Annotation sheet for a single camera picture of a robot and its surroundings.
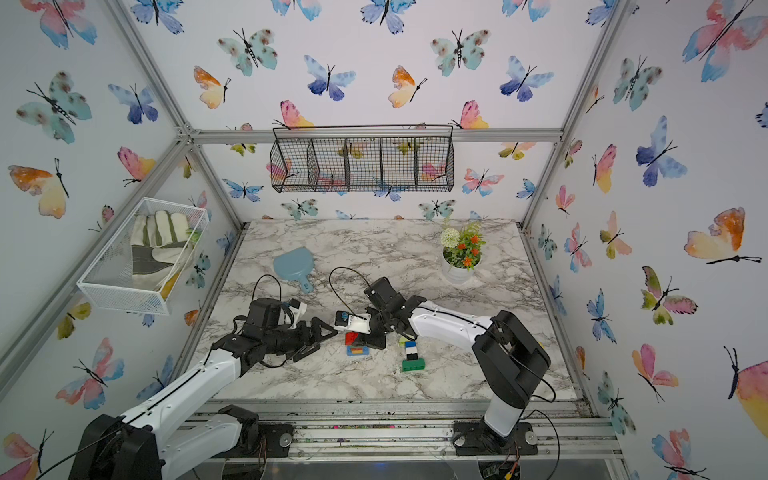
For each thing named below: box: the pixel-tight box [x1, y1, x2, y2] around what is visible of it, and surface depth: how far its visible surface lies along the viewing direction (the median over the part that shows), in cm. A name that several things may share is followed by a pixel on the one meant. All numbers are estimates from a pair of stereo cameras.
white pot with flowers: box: [440, 222, 486, 284], surface depth 95 cm
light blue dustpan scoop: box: [273, 246, 315, 294], surface depth 110 cm
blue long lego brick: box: [346, 345, 371, 356], surface depth 89 cm
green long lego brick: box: [402, 358, 425, 372], surface depth 86 cm
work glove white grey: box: [131, 210, 190, 290], surface depth 76 cm
